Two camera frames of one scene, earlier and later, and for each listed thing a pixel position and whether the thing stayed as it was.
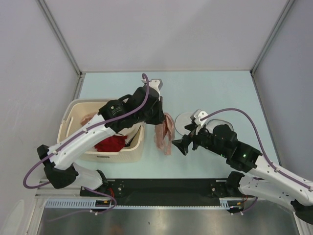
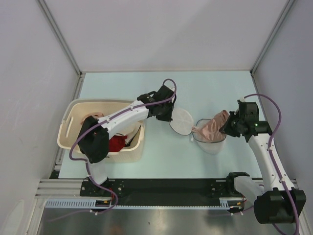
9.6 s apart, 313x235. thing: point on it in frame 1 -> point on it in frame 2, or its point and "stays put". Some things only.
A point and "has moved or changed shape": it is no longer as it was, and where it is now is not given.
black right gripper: x=183 y=143 -> x=226 y=128
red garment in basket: x=114 y=143 stays put
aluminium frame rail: x=72 y=191 stays put
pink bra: x=164 y=133 has moved or changed shape
